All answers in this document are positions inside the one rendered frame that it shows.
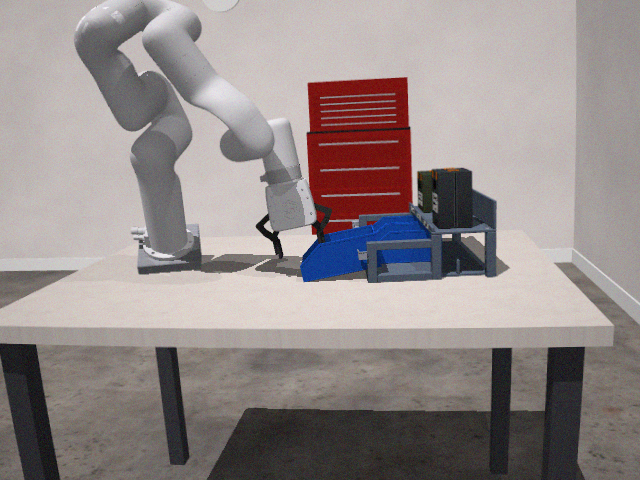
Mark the blue bin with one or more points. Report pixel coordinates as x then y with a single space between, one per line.
398 232
393 220
338 255

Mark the grey shelf rack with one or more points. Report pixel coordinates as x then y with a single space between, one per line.
449 258

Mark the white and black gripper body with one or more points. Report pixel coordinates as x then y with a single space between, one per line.
291 205

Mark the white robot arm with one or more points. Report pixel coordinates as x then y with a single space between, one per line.
134 102

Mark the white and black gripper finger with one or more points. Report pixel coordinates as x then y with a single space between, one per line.
271 236
320 226

